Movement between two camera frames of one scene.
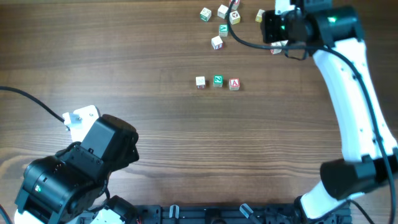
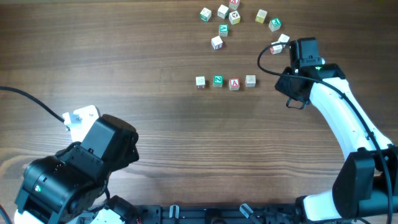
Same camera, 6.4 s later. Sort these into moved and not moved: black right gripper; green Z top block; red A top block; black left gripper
Moved: black right gripper
Not moved: black left gripper; green Z top block; red A top block
